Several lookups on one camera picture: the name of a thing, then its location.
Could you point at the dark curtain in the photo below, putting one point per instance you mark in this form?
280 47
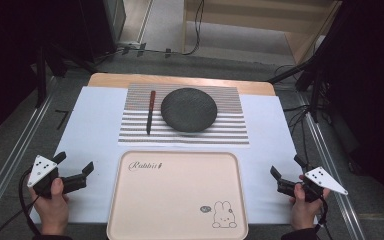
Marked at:
6 50
373 83

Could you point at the pink tray with rabbit print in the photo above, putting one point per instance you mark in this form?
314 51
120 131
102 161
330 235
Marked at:
180 193

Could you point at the white table sheet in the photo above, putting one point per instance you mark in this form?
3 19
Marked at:
93 133

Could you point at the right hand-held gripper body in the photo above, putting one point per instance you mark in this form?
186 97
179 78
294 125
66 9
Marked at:
323 180

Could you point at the person's right hand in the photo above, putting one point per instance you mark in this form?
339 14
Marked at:
302 211

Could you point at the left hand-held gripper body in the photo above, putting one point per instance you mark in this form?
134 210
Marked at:
41 169

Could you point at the striped placemat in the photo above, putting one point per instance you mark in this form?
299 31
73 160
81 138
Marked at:
228 133

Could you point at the metal floor rail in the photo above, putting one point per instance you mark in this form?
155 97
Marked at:
13 156
322 146

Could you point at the black cabinet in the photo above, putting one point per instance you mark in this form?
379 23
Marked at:
103 26

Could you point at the power strip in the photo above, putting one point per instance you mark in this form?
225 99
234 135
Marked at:
131 45

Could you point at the person's left hand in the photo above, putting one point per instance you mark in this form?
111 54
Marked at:
51 208

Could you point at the black metal stand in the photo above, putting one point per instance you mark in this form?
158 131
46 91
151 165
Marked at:
315 100
41 80

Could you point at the dark round plate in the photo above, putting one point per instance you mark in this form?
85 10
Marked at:
189 109

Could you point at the wooden shelf unit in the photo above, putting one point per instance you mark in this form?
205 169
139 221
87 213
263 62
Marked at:
300 43

